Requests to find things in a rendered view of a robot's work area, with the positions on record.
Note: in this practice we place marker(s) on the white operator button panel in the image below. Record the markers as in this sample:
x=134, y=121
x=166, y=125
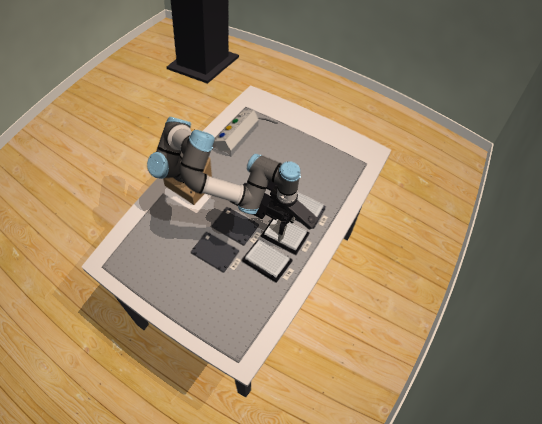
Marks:
x=233, y=136

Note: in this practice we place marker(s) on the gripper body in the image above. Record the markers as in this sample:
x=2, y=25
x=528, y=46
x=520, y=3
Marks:
x=277, y=211

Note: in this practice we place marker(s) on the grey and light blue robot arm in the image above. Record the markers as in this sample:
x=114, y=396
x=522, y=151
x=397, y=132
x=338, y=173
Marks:
x=168, y=161

